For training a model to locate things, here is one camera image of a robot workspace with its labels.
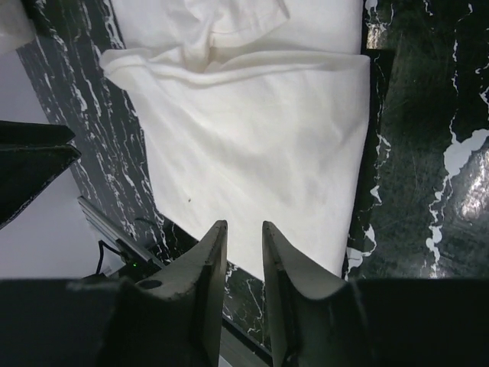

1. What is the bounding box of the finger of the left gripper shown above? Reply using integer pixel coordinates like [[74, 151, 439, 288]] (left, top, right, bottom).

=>
[[1, 145, 81, 227], [0, 121, 75, 146]]

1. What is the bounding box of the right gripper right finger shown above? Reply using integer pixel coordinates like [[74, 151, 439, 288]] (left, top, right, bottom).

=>
[[262, 222, 488, 366]]

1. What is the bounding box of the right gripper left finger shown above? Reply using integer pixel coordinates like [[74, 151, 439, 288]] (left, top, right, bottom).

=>
[[1, 220, 228, 366]]

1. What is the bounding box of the white t shirt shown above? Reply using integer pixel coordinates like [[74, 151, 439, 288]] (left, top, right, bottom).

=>
[[100, 1, 370, 278]]

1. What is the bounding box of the white plastic basket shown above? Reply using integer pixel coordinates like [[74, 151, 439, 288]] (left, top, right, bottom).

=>
[[0, 0, 36, 56]]

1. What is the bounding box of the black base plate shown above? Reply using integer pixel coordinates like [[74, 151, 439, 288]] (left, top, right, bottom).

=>
[[78, 196, 273, 366]]

